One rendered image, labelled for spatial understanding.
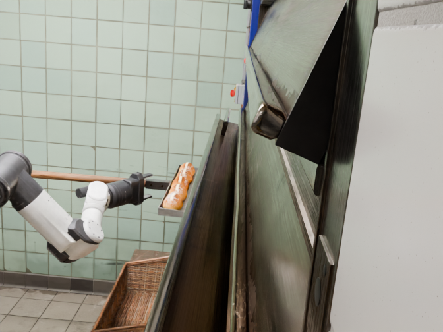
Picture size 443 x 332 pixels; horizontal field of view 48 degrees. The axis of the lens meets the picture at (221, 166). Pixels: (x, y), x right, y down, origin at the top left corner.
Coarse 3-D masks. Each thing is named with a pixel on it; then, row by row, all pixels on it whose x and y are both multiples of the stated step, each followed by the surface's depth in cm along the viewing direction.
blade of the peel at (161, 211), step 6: (192, 180) 202; (168, 186) 184; (168, 192) 183; (162, 198) 171; (186, 198) 180; (162, 204) 170; (186, 204) 174; (162, 210) 162; (168, 210) 162; (174, 210) 162; (180, 210) 168; (168, 216) 163; (174, 216) 162; (180, 216) 162
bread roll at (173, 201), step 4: (172, 192) 169; (168, 196) 166; (172, 196) 166; (176, 196) 166; (180, 196) 170; (164, 200) 167; (168, 200) 165; (172, 200) 164; (176, 200) 165; (180, 200) 167; (164, 204) 165; (168, 204) 164; (172, 204) 164; (176, 204) 164; (180, 204) 166; (168, 208) 164; (172, 208) 164; (176, 208) 164; (180, 208) 166
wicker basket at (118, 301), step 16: (128, 272) 226; (144, 272) 226; (160, 272) 226; (128, 288) 229; (144, 288) 228; (112, 304) 203; (128, 304) 218; (144, 304) 219; (112, 320) 204; (128, 320) 206; (144, 320) 207
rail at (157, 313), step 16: (208, 144) 152; (208, 160) 136; (192, 192) 106; (192, 208) 97; (176, 240) 81; (176, 256) 76; (176, 272) 71; (160, 288) 66; (160, 304) 62; (160, 320) 59
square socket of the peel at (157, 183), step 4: (148, 180) 187; (152, 180) 187; (156, 180) 188; (160, 180) 188; (164, 180) 189; (168, 180) 189; (148, 184) 187; (152, 184) 187; (156, 184) 187; (160, 184) 187; (164, 184) 187; (168, 184) 187; (148, 188) 188; (152, 188) 188; (156, 188) 188; (160, 188) 187; (164, 188) 187
